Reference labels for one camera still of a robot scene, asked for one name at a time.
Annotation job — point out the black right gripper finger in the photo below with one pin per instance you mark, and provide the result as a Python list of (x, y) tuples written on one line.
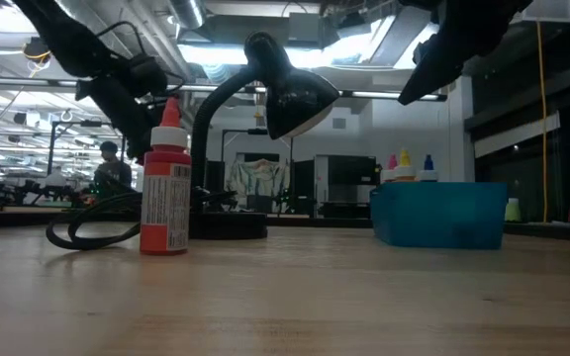
[(426, 49), (438, 69)]

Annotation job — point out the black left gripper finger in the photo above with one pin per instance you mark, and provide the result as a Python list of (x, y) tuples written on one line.
[(122, 118)]

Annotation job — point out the large orange food coloring bottle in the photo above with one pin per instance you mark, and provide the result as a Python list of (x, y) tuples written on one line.
[(166, 198)]

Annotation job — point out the large blue food coloring bottle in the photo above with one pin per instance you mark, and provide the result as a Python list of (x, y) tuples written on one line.
[(428, 170)]

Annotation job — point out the large yellow food coloring bottle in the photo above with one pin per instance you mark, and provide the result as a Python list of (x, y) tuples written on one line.
[(405, 168)]

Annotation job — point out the large red food coloring bottle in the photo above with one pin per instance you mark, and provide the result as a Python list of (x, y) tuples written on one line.
[(390, 170)]

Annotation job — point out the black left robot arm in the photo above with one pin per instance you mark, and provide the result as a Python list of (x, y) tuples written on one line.
[(62, 34)]

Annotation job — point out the standing person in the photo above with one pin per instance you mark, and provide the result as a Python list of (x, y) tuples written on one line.
[(114, 170)]

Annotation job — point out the background robot arms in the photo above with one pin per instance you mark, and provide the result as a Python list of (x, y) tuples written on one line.
[(28, 190)]

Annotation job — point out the black gooseneck desk lamp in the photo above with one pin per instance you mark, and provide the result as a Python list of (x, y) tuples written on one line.
[(295, 94)]

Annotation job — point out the teal plastic bin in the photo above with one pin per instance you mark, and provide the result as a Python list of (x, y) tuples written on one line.
[(438, 217)]

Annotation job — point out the pale hanging cloth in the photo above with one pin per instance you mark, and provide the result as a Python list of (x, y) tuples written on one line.
[(257, 180)]

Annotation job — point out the black cabinet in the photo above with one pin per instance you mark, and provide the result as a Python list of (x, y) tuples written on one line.
[(344, 188)]

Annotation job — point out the pale green cup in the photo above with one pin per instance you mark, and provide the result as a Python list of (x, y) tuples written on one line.
[(512, 210)]

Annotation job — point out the silver ceiling duct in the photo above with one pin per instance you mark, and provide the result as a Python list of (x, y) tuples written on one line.
[(186, 12)]

